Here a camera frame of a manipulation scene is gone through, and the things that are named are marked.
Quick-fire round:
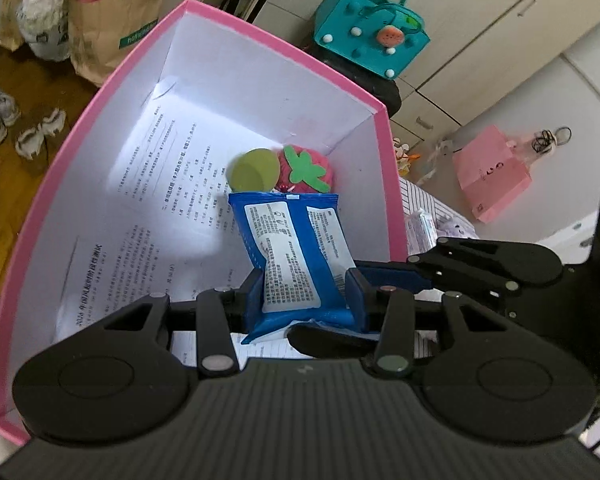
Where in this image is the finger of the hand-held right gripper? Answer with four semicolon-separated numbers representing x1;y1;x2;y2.
354;236;527;307
286;322;381;360

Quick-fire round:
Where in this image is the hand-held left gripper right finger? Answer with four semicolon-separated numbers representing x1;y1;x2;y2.
346;269;520;380

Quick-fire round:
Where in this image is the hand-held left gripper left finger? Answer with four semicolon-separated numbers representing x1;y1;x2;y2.
104;271;267;379

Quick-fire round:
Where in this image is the blue snack packet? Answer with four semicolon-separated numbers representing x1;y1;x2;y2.
228;192;357;345

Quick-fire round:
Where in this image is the pink cardboard box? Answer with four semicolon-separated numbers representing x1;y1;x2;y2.
0;0;407;447

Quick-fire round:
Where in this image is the small tissue packet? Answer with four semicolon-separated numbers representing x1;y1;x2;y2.
405;209;438;256

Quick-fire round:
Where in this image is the striped bedsheet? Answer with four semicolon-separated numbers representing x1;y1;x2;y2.
397;177;481;261

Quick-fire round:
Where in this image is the yellow white bundle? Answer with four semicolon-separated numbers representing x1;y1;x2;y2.
392;137;421;176

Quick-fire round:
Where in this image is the green round cup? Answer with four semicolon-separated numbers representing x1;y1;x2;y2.
228;147;282;193

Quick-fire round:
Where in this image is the red strawberry plush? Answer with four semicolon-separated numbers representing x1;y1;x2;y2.
275;144;337;196

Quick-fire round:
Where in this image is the pink paper bag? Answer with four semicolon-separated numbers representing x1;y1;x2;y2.
452;125;533;225

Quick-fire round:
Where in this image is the printed paper sheet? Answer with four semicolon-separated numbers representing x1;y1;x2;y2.
55;106;263;348

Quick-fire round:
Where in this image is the black suitcase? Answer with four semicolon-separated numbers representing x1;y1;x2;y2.
310;45;402;117

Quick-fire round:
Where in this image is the teal felt handbag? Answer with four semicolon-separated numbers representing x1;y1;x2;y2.
312;0;431;81

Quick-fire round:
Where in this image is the white wardrobe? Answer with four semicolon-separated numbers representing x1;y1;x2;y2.
200;0;600;161

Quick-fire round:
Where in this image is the large brown paper bag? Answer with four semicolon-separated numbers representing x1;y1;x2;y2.
67;0;173;88

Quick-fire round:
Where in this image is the white fluffy garment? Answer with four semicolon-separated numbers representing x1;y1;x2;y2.
16;0;73;63

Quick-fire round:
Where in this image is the small brown paper bag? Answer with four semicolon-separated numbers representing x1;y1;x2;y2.
0;0;31;52

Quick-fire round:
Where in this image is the bunch of hair ties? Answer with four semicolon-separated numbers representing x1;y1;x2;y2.
531;127;573;153

